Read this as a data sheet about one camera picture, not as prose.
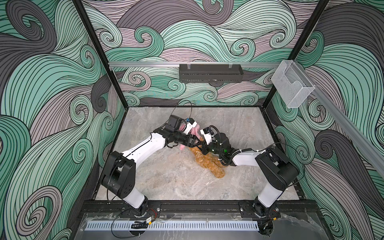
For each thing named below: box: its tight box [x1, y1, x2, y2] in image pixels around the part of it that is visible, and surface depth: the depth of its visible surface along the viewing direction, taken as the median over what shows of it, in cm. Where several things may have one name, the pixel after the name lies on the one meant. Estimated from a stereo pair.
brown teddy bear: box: [189, 146, 226, 179], surface depth 83 cm
